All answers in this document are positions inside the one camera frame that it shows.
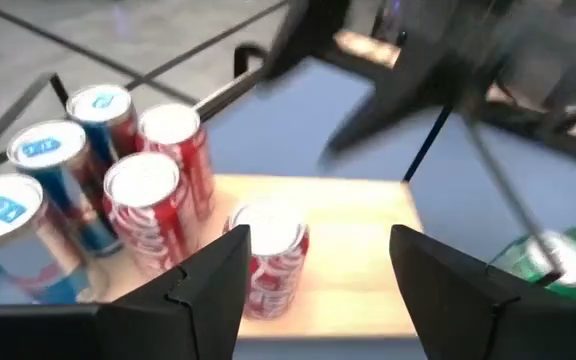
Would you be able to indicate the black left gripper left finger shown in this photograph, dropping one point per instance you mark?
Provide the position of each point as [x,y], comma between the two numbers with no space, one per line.
[208,310]

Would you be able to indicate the wooden shelf with black ends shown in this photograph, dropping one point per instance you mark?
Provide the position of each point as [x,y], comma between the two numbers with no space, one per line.
[348,250]

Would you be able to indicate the black clamp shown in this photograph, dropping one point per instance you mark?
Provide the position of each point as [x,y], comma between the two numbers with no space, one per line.
[237,60]

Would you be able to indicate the blue silver Red Bull can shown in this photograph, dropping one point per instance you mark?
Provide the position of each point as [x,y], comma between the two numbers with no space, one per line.
[47,145]
[3,207]
[99,102]

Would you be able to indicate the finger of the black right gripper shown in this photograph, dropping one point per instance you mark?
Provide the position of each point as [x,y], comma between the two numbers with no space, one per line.
[388,112]
[313,25]

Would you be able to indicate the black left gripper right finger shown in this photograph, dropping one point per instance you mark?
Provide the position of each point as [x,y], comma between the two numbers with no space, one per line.
[458,310]

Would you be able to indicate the red Coca-Cola can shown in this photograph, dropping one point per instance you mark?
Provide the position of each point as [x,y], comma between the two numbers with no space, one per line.
[140,180]
[273,235]
[168,125]

